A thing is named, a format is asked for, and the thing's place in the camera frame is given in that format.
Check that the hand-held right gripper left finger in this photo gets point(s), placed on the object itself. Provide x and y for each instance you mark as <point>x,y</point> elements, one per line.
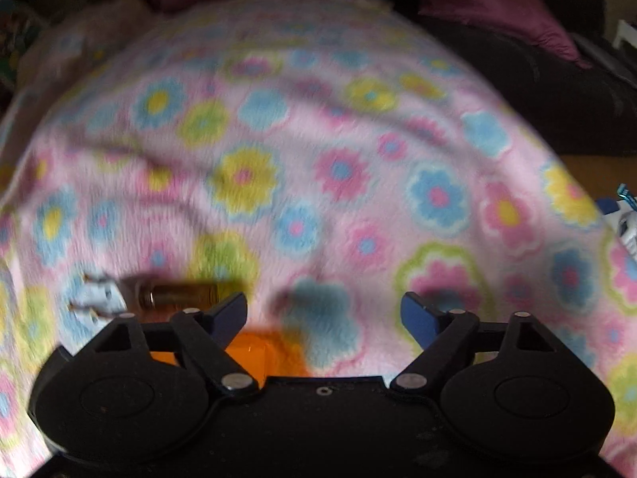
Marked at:
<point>230,314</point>

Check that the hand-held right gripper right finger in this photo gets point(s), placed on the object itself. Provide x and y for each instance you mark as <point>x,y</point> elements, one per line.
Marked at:
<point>418,317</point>

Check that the orange transparent case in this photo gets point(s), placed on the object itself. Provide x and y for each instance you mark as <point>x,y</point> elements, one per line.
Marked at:
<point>249,353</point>

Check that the small amber bottle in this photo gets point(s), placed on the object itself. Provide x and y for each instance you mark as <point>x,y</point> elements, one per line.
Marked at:
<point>189,293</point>

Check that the white plug adapter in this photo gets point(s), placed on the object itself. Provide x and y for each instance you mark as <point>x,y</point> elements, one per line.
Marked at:
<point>102,296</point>

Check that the floral fleece blanket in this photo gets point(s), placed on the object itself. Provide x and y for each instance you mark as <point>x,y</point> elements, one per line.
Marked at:
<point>318,159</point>

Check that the blue and white object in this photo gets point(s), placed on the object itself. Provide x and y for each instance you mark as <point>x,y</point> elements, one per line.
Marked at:
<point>624,224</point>

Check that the maroon cushion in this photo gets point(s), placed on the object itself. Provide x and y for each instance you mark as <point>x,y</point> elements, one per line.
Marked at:
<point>497,0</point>

